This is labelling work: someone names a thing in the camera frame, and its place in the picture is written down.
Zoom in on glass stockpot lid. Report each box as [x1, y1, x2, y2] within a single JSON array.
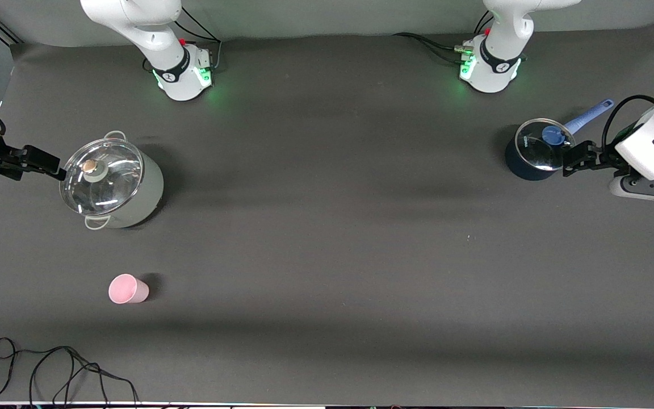
[[59, 138, 145, 216]]

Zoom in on glass lid blue knob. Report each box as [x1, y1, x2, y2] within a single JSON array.
[[515, 118, 577, 172]]

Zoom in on black frame rail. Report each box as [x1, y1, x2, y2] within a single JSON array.
[[0, 17, 21, 46]]

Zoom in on black right arm base cable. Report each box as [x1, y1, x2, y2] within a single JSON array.
[[171, 9, 223, 72]]

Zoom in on black left arm base cable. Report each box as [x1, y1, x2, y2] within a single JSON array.
[[392, 9, 492, 63]]

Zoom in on black arm base cable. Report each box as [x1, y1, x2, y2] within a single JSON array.
[[392, 9, 492, 63], [171, 9, 223, 72]]

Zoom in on grey-green stockpot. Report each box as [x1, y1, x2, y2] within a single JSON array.
[[59, 131, 164, 230]]

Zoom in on thin black loose cable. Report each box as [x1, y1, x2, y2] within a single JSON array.
[[0, 337, 140, 407]]

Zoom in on pink plastic cup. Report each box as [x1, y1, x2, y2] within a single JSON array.
[[108, 274, 150, 304]]

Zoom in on dark blue saucepan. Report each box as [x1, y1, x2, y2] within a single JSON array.
[[505, 99, 615, 181]]

